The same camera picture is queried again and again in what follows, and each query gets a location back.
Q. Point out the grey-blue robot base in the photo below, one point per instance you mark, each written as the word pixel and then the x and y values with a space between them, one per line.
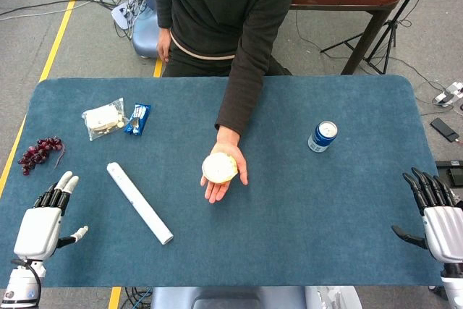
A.
pixel 231 298

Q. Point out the clear bag of white snacks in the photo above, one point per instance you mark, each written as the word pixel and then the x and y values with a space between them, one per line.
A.
pixel 103 119

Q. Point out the black flat box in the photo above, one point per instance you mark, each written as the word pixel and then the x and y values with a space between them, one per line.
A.
pixel 450 168

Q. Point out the white power strip with plugs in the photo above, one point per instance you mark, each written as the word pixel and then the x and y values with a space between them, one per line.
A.
pixel 450 92

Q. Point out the black tripod stand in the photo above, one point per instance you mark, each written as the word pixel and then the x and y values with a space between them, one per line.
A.
pixel 388 37

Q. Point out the black phone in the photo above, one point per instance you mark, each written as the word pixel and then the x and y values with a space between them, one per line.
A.
pixel 444 130

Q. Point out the blue snack packet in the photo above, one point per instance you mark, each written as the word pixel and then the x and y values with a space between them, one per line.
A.
pixel 138 119

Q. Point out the yellow jelly cup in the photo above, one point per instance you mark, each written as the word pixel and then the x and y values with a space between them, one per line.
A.
pixel 218 167

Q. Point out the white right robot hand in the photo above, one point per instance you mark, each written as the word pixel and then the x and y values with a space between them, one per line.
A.
pixel 445 229

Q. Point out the person's right hand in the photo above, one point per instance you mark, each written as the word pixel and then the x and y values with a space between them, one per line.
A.
pixel 162 45

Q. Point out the dark red grape bunch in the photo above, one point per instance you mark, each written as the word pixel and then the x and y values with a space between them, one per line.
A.
pixel 38 153

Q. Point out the person's dark sweater torso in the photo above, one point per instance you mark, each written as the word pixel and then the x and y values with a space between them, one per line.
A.
pixel 220 5

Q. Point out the white floor power strip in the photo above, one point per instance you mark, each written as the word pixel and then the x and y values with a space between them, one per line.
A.
pixel 121 14

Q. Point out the blue drink can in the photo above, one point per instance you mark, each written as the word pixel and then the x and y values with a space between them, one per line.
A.
pixel 322 139

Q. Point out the blue table mat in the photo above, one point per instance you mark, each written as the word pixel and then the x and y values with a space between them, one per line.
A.
pixel 289 222

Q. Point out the blue-grey machine base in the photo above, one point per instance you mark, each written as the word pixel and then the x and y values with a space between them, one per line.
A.
pixel 144 37

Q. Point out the person's left hand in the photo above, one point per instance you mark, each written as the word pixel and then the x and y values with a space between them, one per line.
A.
pixel 228 140

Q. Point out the person's left forearm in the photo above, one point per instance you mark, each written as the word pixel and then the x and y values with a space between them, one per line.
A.
pixel 240 102

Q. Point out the white cylindrical tube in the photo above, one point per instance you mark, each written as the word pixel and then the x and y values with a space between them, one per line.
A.
pixel 139 204

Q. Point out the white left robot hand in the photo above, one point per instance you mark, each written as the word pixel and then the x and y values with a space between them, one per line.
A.
pixel 38 229

